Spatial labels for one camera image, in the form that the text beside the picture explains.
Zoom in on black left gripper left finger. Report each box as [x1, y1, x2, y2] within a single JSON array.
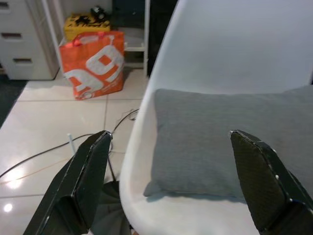
[[23, 130, 113, 235]]

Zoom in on yellow box with black print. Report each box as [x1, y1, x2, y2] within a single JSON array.
[[64, 13, 113, 40]]

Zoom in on thin grey floor cable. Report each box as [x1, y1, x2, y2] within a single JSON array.
[[0, 109, 140, 178]]

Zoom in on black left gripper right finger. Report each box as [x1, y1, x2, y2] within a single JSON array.
[[228, 129, 313, 235]]

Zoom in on grey square cushion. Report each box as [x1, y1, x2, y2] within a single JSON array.
[[143, 85, 313, 204]]

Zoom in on white drawer cabinet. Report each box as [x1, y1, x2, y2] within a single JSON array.
[[0, 0, 61, 80]]

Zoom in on white shelf frame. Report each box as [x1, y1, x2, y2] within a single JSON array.
[[43, 0, 150, 79]]

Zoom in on orange and white shopping bag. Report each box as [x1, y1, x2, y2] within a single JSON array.
[[59, 31, 126, 101]]

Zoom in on small black device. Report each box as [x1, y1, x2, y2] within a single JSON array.
[[89, 6, 107, 20]]

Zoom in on white plastic shell chair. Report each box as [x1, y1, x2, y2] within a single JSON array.
[[107, 0, 313, 235]]

